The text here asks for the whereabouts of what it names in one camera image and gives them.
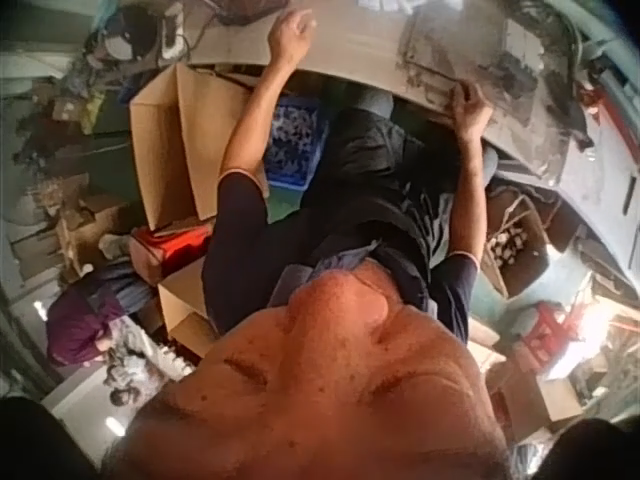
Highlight person's right hand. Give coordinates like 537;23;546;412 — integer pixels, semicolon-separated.
448;79;496;145

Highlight person's left hand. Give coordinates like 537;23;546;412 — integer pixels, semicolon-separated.
266;8;319;69

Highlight person's legs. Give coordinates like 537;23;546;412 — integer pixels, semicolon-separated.
299;89;501;251

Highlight blue plastic crate of parts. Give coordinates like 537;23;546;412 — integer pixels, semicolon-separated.
262;94;331;191

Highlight red metal machine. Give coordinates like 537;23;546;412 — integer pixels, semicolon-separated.
574;74;640;156

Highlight brown carton of small parts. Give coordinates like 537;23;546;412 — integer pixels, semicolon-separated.
479;184;566;301

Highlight black and white bench machine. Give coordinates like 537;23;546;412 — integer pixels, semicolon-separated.
84;0;201;69

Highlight large open cardboard box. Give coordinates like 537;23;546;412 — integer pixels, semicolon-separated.
128;62;269;232

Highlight red plastic stool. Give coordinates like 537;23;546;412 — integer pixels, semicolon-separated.
519;299;586;366

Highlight red bag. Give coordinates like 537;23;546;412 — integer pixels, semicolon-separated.
130;223;214;289

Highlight heap of scrap and cartons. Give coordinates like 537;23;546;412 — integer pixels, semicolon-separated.
12;64;132;281

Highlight small plain cardboard box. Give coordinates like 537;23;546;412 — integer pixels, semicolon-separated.
157;257;221;359

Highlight flat-lidded cardboard box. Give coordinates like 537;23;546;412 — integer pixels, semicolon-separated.
487;357;586;441

